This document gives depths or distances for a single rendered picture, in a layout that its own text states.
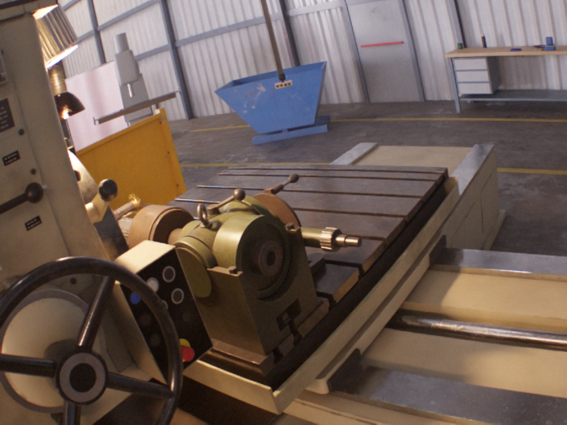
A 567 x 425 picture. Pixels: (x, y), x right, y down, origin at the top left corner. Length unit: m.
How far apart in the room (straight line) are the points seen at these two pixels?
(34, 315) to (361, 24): 8.01
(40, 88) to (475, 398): 1.23
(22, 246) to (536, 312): 1.47
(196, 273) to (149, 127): 2.90
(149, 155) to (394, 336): 2.82
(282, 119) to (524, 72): 3.89
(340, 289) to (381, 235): 0.29
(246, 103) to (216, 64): 3.78
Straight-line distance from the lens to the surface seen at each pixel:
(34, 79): 0.89
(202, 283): 1.14
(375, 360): 1.51
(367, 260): 1.46
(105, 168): 3.72
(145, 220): 1.34
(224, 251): 1.08
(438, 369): 1.44
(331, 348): 1.30
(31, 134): 0.87
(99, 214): 0.97
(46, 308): 0.79
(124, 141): 3.82
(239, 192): 1.17
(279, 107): 7.02
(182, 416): 1.66
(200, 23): 10.91
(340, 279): 1.38
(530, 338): 1.55
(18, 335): 0.78
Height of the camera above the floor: 1.70
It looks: 21 degrees down
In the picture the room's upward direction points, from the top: 14 degrees counter-clockwise
